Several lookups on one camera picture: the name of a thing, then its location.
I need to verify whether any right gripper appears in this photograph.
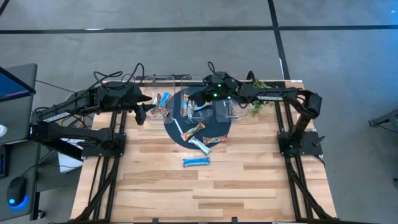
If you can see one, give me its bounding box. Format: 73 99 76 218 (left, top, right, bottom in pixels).
187 71 243 109

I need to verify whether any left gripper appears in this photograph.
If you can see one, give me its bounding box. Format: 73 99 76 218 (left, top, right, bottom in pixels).
101 82 157 126

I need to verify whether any orange Chewy peanut butter bar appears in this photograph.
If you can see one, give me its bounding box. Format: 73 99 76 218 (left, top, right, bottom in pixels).
155 106 171 119
180 121 206 142

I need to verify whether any red Chewy chocolate chip bar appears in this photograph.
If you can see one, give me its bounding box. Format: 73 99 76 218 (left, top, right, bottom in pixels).
202 134 229 146

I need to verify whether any red green granola bar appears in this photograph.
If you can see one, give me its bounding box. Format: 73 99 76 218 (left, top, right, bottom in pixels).
151 93 163 116

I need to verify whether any blue white granola bar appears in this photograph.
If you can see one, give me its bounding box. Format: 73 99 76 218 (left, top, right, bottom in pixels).
181 93 190 118

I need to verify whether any white silver granola bar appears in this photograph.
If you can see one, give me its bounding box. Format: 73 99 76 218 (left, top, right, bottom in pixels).
187 136 212 156

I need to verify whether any clear plastic bin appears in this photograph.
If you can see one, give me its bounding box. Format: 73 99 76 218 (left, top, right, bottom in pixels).
143 75 176 121
180 75 216 124
215 98 250 123

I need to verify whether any round dark blue mat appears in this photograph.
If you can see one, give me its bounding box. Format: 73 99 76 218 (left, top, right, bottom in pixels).
163 88 233 151

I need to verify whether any white label strip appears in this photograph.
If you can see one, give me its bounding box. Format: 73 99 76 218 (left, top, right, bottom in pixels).
172 117 185 135

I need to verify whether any green potted plant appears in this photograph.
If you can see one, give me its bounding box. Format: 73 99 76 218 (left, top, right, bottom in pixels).
249 80 275 118

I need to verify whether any grey side desk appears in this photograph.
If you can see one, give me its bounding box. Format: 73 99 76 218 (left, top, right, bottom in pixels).
0 63 42 223

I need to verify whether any monitor with blue screen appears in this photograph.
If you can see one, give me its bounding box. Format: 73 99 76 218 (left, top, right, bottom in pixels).
0 65 37 104

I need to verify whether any black keyboard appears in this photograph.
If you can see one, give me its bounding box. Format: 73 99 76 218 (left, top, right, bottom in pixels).
0 145 10 180

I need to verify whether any black mouse with blue light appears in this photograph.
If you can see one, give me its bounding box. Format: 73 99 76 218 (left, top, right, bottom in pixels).
6 175 29 209

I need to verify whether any black aluminium table frame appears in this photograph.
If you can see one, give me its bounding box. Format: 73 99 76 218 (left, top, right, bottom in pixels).
73 110 127 223
274 99 340 223

